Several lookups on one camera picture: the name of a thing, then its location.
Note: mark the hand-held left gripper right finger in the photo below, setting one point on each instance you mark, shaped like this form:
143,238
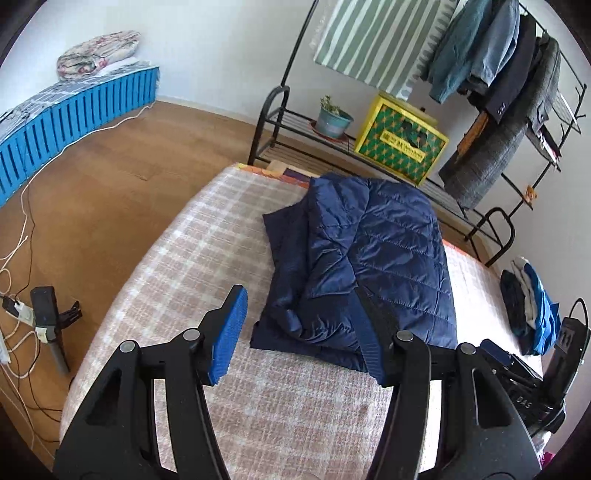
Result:
374,350

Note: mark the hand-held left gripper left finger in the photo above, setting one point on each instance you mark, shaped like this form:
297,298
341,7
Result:
228,332

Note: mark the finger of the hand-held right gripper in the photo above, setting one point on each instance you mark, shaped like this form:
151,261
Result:
496,353

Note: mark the navy puffer jacket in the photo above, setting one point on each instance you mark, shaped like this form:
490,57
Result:
378,240

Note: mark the black metal clothes rack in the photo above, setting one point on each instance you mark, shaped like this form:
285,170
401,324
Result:
295,122

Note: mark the dark folded garment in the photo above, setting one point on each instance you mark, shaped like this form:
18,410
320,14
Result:
510,295

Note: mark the bright blue jacket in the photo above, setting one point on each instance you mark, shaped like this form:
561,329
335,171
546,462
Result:
542,314

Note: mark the white folded garment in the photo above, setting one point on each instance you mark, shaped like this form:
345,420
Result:
524,277

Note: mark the plaid covered bed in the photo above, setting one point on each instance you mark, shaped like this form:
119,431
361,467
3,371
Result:
194,240

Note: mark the small teddy bear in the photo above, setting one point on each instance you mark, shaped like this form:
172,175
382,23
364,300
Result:
531,194

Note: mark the black stand device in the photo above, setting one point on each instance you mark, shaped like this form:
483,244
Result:
44,307

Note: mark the grey plaid coat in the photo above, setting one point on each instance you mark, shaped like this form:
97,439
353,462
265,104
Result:
498,147

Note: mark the yellow green patterned box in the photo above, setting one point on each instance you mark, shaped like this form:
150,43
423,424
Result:
397,143

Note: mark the orange brown scarf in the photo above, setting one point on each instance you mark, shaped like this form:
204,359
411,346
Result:
475,134

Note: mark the potted plant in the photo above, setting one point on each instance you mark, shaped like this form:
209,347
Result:
332,122

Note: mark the blue slatted pallet platform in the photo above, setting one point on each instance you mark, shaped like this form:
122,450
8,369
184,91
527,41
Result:
69,124

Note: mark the black blazer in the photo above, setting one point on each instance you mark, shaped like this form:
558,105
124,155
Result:
517,69

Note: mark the grey patterned sheet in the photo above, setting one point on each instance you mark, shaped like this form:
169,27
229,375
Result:
46,99

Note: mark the floral folded quilt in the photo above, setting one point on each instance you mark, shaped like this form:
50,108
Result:
92,55

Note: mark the green striped white cloth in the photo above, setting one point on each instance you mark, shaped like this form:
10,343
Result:
378,41

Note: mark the blue denim jacket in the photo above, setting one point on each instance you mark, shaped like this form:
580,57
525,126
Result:
494,37

